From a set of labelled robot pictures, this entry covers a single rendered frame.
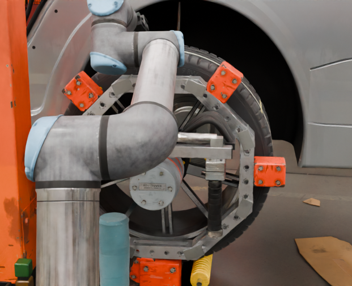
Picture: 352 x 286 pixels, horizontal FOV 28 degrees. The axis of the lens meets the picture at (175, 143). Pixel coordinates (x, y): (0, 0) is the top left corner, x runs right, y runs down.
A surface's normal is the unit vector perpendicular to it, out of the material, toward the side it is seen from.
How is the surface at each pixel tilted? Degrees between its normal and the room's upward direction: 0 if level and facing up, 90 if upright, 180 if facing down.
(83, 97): 90
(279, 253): 0
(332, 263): 2
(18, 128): 90
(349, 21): 90
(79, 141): 65
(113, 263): 92
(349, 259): 2
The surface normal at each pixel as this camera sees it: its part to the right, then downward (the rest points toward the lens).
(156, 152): 0.71, 0.31
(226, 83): -0.10, 0.26
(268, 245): 0.00, -0.97
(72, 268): 0.33, -0.09
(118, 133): 0.16, -0.40
